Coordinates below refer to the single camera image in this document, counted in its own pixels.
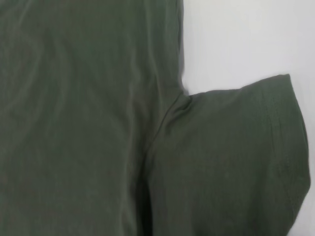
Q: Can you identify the dark green t-shirt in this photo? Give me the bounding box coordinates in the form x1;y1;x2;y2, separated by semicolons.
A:
0;0;310;236

